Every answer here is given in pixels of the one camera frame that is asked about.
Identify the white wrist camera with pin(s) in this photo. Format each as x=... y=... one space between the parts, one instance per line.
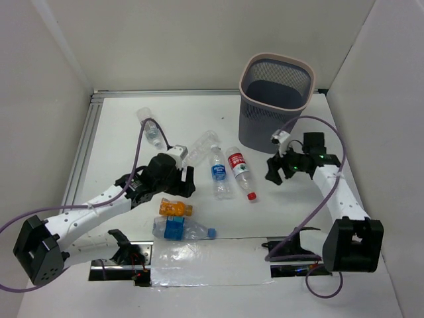
x=281 y=138
x=178 y=153

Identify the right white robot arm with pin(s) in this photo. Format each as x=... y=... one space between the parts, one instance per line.
x=354 y=241

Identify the blue label water bottle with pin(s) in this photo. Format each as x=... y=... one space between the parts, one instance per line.
x=221 y=186

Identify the grey mesh waste bin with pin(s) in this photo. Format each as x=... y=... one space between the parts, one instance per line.
x=274 y=90

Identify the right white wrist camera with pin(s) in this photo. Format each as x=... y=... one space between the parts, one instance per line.
x=281 y=138

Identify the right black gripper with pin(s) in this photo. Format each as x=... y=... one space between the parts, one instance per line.
x=274 y=163

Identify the crushed bottle blue label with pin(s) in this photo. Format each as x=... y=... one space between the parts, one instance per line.
x=181 y=228

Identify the silver tape sheet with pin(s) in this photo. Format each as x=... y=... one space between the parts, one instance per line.
x=219 y=262

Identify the small orange juice bottle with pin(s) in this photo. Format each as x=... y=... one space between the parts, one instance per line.
x=175 y=208

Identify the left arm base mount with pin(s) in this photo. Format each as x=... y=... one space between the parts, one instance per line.
x=134 y=267

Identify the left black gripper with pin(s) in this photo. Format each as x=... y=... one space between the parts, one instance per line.
x=185 y=181

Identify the clear unlabelled plastic bottle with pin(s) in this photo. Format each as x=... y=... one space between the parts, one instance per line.
x=198 y=151

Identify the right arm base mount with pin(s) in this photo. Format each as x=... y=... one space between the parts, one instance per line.
x=296 y=261

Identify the red label water bottle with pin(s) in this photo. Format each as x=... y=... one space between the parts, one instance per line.
x=241 y=172

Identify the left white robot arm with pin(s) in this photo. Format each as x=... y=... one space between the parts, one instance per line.
x=45 y=248

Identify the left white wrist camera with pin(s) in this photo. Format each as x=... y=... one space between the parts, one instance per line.
x=178 y=153

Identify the clear bottle green label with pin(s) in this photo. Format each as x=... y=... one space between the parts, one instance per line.
x=151 y=131

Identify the aluminium frame rail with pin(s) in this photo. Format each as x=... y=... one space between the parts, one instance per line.
x=108 y=146

